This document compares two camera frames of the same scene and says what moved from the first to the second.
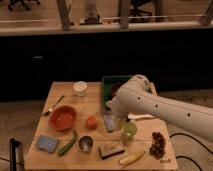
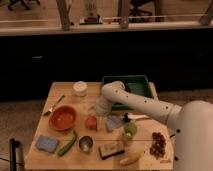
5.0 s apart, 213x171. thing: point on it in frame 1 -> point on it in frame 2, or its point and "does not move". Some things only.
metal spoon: [54, 105] does not move
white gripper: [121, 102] -> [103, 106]
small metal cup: [85, 143] does not move
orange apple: [91, 122] does not move
